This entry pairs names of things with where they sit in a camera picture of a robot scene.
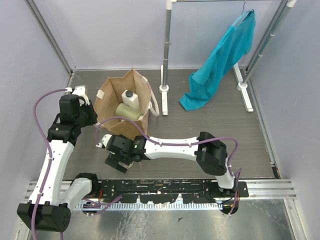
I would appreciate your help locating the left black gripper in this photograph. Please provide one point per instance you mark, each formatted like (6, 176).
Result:
(89, 115)

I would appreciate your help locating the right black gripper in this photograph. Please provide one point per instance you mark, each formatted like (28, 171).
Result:
(112, 160)

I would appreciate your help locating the yellow-green round bottle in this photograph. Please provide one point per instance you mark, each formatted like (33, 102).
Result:
(128, 112)

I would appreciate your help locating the white square bottle black cap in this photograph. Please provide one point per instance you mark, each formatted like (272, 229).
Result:
(131, 99)

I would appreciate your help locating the beige round bottle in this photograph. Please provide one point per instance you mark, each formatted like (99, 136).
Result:
(126, 166)

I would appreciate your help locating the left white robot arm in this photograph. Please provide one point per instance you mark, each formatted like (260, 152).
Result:
(47, 208)

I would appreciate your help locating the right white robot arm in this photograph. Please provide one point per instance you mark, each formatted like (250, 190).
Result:
(208, 152)

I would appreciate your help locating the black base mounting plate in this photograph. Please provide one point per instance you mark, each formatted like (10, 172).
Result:
(160, 191)

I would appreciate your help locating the metal clothes rack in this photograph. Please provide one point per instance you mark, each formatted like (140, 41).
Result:
(280, 14)

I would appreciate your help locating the teal hanging shirt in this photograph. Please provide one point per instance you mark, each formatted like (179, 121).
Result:
(234, 44)

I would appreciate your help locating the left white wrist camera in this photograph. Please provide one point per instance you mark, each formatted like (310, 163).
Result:
(80, 91)

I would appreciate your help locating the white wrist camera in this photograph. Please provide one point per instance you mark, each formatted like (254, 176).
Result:
(80, 91)
(102, 144)

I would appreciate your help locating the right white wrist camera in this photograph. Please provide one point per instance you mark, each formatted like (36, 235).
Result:
(102, 144)

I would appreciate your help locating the aluminium frame post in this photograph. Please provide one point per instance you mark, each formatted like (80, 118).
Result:
(48, 34)

